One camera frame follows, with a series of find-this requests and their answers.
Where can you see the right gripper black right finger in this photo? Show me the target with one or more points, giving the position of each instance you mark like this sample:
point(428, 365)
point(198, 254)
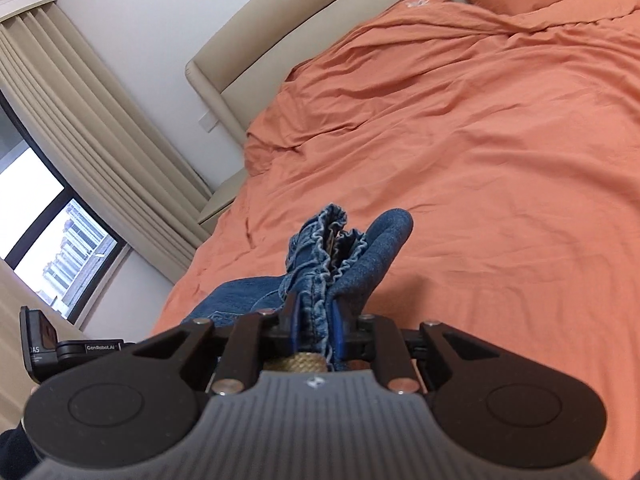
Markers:
point(438, 398)

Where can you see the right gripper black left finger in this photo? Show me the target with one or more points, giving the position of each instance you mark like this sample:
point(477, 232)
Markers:
point(117, 424)

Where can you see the blue denim jeans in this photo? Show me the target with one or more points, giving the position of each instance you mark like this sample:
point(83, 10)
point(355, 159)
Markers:
point(331, 272)

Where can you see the beige pleated curtain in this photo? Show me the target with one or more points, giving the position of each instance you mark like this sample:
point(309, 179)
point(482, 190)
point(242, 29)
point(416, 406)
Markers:
point(99, 139)

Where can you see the orange duvet cover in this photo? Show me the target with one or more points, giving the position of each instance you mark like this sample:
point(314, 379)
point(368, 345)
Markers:
point(513, 141)

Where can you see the beige upholstered headboard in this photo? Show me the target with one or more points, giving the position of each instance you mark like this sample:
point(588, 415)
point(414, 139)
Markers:
point(238, 72)

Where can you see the window with dark frame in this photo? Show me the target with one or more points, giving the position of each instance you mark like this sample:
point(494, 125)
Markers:
point(53, 241)

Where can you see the white wall switch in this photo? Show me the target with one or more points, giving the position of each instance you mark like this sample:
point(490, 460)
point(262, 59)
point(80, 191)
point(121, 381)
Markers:
point(208, 121)

